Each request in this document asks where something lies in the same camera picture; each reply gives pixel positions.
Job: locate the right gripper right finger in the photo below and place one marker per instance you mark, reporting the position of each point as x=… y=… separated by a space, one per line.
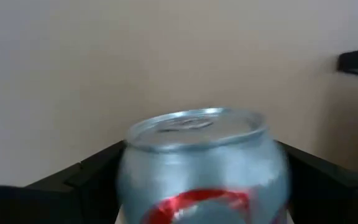
x=331 y=199

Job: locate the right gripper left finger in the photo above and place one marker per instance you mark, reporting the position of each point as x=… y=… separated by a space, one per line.
x=57 y=199

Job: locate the silver Diet Coke can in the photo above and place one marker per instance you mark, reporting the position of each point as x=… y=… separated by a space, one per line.
x=197 y=168

